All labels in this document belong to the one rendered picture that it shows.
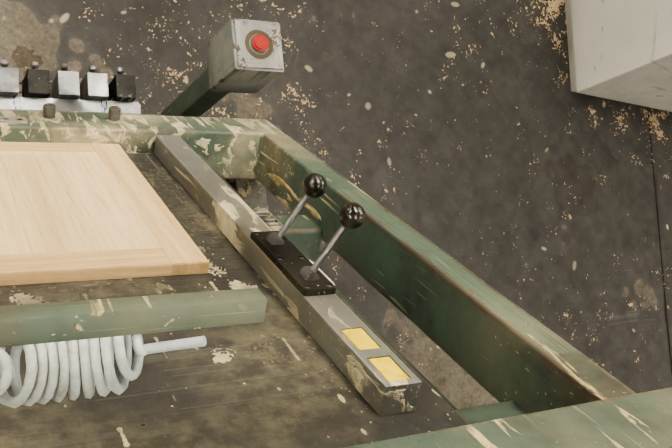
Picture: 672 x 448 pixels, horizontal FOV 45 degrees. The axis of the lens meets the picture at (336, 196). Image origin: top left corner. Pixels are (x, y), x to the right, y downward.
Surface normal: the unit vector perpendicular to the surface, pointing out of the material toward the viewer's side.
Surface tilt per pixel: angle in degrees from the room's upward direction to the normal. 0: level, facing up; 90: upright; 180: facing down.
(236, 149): 32
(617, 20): 90
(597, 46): 90
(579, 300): 0
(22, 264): 58
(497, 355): 90
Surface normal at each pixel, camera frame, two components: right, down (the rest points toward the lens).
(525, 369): -0.88, 0.01
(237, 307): 0.45, 0.36
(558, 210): 0.48, -0.18
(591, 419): 0.16, -0.93
